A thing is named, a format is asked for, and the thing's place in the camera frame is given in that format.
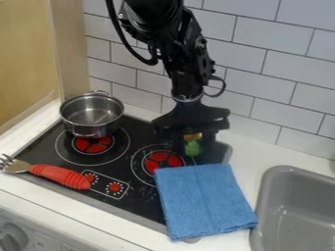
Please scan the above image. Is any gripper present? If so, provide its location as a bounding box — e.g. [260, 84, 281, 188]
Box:
[150, 91, 232, 159]

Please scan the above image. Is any orange toy carrot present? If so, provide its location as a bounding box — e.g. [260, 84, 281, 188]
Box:
[181, 131, 206, 158]

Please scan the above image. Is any blue cloth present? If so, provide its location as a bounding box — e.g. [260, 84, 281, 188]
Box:
[153, 163, 261, 241]

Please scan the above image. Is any toy stove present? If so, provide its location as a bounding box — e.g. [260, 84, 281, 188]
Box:
[12, 114, 235, 234]

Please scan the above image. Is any silver pot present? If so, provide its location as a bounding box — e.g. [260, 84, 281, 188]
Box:
[59, 90, 127, 139]

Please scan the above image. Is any toy sink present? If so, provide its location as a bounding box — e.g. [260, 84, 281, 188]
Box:
[248, 165, 335, 251]

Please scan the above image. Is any red handled fork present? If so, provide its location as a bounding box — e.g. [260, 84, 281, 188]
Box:
[0, 153, 93, 191]

